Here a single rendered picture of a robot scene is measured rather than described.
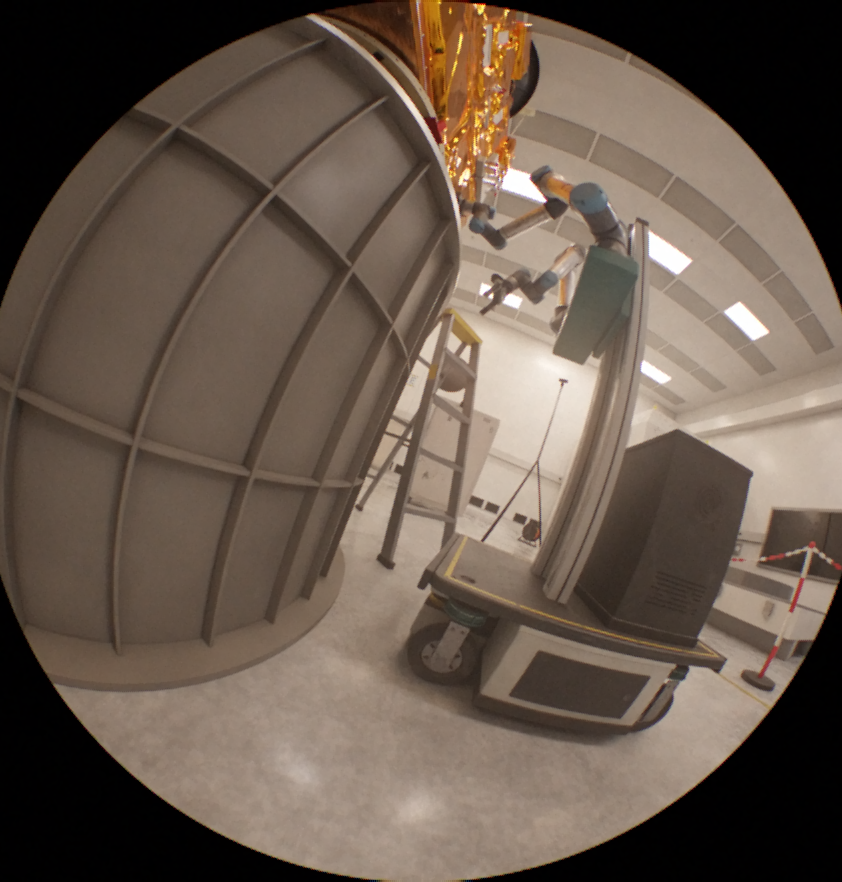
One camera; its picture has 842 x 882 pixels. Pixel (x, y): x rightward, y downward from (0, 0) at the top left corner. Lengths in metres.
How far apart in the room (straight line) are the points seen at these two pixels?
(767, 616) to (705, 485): 3.03
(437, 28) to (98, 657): 1.85
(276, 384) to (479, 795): 0.81
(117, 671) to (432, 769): 0.56
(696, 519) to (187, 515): 1.06
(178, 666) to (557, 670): 0.74
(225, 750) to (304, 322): 0.70
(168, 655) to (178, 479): 0.34
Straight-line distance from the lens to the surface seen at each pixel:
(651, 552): 0.82
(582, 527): 0.84
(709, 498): 0.92
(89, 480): 0.48
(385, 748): 0.67
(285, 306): 0.50
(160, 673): 0.63
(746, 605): 3.97
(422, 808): 0.62
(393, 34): 1.38
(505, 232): 1.57
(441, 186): 0.82
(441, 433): 4.05
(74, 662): 0.63
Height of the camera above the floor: 0.52
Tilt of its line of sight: 4 degrees up
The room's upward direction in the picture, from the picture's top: 23 degrees clockwise
